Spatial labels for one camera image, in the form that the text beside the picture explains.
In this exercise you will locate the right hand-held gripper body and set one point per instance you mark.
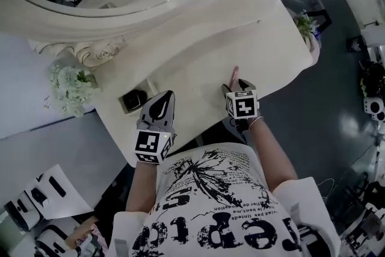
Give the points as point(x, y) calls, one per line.
point(243, 105)

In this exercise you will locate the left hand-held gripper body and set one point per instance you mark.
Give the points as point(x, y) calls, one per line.
point(147, 144)

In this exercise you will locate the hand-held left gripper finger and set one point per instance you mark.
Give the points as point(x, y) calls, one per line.
point(146, 112)
point(171, 111)

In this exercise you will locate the pink pen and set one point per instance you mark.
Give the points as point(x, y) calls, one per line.
point(234, 73)

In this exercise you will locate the small black square box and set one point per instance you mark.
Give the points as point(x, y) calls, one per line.
point(132, 100)

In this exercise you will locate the white dressing table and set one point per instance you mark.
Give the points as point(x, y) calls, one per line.
point(195, 69)

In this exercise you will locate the person's left forearm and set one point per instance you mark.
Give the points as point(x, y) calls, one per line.
point(141, 186)

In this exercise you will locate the person's right forearm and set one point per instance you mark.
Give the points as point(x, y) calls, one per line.
point(273, 156)

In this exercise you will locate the white flower bouquet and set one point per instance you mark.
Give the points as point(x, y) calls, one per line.
point(70, 87)

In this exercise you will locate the small green potted plant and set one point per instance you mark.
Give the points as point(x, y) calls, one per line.
point(305, 24)

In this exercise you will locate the white printed t-shirt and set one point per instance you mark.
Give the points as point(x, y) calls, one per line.
point(210, 204)

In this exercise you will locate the white sheet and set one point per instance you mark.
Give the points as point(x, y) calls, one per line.
point(75, 201)

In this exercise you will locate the black phone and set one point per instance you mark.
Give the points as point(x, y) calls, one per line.
point(57, 186)

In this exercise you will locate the small black and white device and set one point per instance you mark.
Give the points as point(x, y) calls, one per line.
point(39, 197)

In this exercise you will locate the white device with round holes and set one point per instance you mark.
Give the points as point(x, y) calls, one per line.
point(373, 108)

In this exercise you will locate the white case with black trim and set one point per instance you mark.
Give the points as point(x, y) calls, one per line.
point(24, 213)
point(57, 242)

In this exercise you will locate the oval mirror with ornate frame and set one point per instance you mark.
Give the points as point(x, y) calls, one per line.
point(90, 24)

